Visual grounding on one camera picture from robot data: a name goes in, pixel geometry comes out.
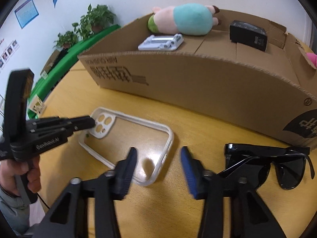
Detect white clear phone case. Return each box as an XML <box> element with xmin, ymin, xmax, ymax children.
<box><xmin>78</xmin><ymin>107</ymin><xmax>174</xmax><ymax>186</ymax></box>

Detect black sunglasses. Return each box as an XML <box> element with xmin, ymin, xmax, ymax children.
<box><xmin>219</xmin><ymin>143</ymin><xmax>315</xmax><ymax>190</ymax></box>

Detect white folding phone stand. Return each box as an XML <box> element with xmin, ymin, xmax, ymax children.
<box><xmin>138</xmin><ymin>33</ymin><xmax>184</xmax><ymax>51</ymax></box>

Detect black charger box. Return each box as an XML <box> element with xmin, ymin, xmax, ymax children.
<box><xmin>229</xmin><ymin>20</ymin><xmax>268</xmax><ymax>52</ymax></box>

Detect person's left hand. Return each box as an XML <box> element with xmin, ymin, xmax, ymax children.
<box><xmin>0</xmin><ymin>154</ymin><xmax>43</xmax><ymax>197</ymax></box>

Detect green covered table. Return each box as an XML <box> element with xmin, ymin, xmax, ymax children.
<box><xmin>28</xmin><ymin>24</ymin><xmax>120</xmax><ymax>104</ymax></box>

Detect person's grey sleeve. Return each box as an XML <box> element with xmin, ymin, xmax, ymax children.
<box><xmin>1</xmin><ymin>187</ymin><xmax>30</xmax><ymax>235</ymax></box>

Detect small potted green plant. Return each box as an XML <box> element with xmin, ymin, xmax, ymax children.
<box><xmin>54</xmin><ymin>31</ymin><xmax>78</xmax><ymax>49</ymax></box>

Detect shallow cardboard box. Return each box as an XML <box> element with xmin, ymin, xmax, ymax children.
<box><xmin>79</xmin><ymin>10</ymin><xmax>316</xmax><ymax>148</ymax></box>

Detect pink teal pig plush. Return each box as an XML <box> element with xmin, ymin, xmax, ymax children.
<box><xmin>147</xmin><ymin>3</ymin><xmax>221</xmax><ymax>36</ymax></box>

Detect pink strawberry bear plush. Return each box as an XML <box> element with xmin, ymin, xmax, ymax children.
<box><xmin>306</xmin><ymin>53</ymin><xmax>317</xmax><ymax>69</ymax></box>

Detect black camera box left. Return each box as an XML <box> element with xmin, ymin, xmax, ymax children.
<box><xmin>4</xmin><ymin>69</ymin><xmax>34</xmax><ymax>142</ymax></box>

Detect black cable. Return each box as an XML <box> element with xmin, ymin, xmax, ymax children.
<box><xmin>36</xmin><ymin>193</ymin><xmax>52</xmax><ymax>210</ymax></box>

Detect blue framed wall poster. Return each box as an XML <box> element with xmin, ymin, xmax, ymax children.
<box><xmin>14</xmin><ymin>0</ymin><xmax>39</xmax><ymax>29</ymax></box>

